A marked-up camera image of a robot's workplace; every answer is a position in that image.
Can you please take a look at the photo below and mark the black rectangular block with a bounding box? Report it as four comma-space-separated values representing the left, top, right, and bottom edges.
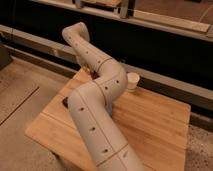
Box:
62, 97, 68, 108

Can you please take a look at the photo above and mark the white paper cup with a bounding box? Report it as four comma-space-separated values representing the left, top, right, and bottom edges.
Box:
127, 72, 140, 92

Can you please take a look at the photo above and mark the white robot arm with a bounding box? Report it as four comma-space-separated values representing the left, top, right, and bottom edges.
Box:
62, 22, 144, 171

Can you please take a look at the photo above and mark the wooden plank on ledge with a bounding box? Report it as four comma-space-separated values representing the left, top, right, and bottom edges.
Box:
131, 10, 210, 33

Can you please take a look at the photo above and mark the wooden table board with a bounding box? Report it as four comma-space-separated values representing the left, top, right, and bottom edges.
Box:
25, 71, 191, 171

